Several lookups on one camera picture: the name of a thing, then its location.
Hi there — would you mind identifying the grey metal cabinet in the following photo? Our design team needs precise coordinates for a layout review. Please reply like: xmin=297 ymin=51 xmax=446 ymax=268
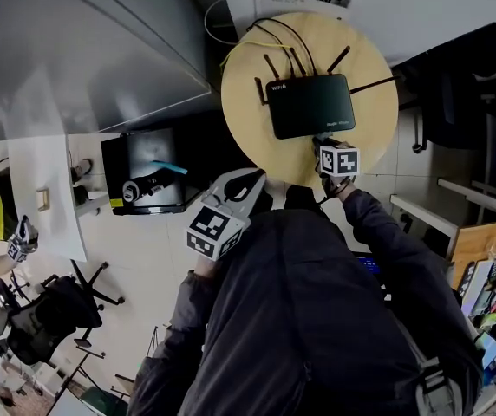
xmin=0 ymin=0 xmax=214 ymax=140

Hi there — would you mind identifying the person's right forearm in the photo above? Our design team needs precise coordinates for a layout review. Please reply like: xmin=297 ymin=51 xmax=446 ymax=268
xmin=334 ymin=182 xmax=422 ymax=268

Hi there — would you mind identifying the black router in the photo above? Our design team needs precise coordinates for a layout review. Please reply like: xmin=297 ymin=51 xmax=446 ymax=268
xmin=254 ymin=45 xmax=403 ymax=140

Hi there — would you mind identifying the blue screen device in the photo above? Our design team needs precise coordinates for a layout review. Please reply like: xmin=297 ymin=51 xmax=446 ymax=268
xmin=354 ymin=254 xmax=382 ymax=277

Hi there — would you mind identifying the black fabric covered chair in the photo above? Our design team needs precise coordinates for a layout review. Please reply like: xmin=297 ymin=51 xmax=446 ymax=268
xmin=393 ymin=15 xmax=496 ymax=152

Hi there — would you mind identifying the dark green container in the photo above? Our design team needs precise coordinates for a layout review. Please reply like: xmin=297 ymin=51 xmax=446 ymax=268
xmin=82 ymin=386 xmax=127 ymax=416

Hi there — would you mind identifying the teal pen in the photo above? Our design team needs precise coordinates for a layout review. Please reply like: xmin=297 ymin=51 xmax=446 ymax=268
xmin=151 ymin=159 xmax=188 ymax=176

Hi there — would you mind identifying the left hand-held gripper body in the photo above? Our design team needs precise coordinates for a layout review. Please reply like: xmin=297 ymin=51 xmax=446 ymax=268
xmin=186 ymin=167 xmax=267 ymax=262

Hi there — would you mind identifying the white looped cable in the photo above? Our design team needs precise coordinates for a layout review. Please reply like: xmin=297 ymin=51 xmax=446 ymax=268
xmin=203 ymin=0 xmax=258 ymax=45

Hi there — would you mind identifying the person's dark jacket torso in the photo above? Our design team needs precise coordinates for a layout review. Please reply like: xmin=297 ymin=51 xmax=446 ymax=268
xmin=178 ymin=184 xmax=431 ymax=416

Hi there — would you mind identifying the black mesh office chair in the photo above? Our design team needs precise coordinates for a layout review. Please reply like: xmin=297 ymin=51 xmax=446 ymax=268
xmin=0 ymin=260 xmax=127 ymax=366

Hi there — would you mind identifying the black floor cabinet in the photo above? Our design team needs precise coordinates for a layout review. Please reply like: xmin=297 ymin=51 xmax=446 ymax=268
xmin=100 ymin=126 xmax=232 ymax=216

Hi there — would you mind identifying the black handheld device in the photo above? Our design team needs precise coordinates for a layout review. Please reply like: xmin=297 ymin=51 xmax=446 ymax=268
xmin=121 ymin=169 xmax=175 ymax=203

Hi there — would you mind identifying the white table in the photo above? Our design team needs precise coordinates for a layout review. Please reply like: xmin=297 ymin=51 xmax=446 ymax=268
xmin=7 ymin=134 xmax=88 ymax=263

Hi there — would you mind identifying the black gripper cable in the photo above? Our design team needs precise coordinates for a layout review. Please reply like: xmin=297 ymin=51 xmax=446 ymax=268
xmin=317 ymin=175 xmax=353 ymax=205

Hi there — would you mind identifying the person's left forearm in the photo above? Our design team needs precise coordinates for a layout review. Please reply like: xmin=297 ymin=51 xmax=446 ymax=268
xmin=165 ymin=256 xmax=227 ymax=341

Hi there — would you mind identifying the yellow network cable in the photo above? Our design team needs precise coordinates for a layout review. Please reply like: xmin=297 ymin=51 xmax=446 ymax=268
xmin=219 ymin=40 xmax=314 ymax=75

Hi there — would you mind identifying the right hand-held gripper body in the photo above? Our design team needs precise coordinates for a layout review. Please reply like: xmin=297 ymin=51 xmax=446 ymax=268
xmin=313 ymin=136 xmax=361 ymax=177

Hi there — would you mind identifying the grey backpack strap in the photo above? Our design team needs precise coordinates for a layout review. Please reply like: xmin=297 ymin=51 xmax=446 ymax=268
xmin=414 ymin=357 xmax=464 ymax=416

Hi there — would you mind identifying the white low shelf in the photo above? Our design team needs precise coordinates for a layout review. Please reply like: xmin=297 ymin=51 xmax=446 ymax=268
xmin=388 ymin=193 xmax=460 ymax=240

